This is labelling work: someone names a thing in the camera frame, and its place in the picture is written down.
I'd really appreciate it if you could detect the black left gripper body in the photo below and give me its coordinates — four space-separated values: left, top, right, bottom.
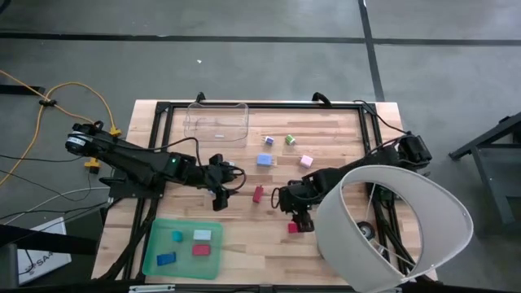
194 161 237 189

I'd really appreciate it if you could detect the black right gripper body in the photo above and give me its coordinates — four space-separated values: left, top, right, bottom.
279 178 326 215

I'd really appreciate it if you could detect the blue box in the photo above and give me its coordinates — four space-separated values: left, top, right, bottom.
156 251 177 267

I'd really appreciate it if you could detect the clear plastic tray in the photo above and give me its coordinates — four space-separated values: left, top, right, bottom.
183 102 250 149

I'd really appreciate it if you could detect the white lamp shade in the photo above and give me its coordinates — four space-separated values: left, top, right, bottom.
315 164 475 293

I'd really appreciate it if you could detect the translucent green plastic tray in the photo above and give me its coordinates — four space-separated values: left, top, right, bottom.
141 217 225 281

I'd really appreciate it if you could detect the black slanted bar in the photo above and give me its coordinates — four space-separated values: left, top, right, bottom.
0 222 99 256

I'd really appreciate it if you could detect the white printed cardboard box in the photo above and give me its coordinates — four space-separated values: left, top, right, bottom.
16 216 72 286

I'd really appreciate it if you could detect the dark metal cart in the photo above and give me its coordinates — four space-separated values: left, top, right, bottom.
449 110 521 239

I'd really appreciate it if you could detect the black floor bar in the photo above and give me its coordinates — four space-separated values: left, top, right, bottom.
0 85 46 95

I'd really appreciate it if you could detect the black metal table frame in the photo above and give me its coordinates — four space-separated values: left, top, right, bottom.
97 99 412 293

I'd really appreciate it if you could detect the yellow extension cord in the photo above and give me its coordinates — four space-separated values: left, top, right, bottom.
0 81 122 188
0 68 103 170

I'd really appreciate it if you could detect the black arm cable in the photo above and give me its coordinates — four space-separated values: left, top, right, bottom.
352 99 410 135

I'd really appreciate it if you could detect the silver bracket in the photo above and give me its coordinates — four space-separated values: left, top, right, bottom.
129 284 176 292

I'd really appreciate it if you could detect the white floor cable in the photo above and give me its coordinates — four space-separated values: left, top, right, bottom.
2 186 112 225

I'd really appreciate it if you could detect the black floor cable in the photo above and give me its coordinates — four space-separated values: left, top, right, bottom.
0 152 89 164

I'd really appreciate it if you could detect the grey post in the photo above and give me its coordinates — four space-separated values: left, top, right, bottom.
0 243 20 293

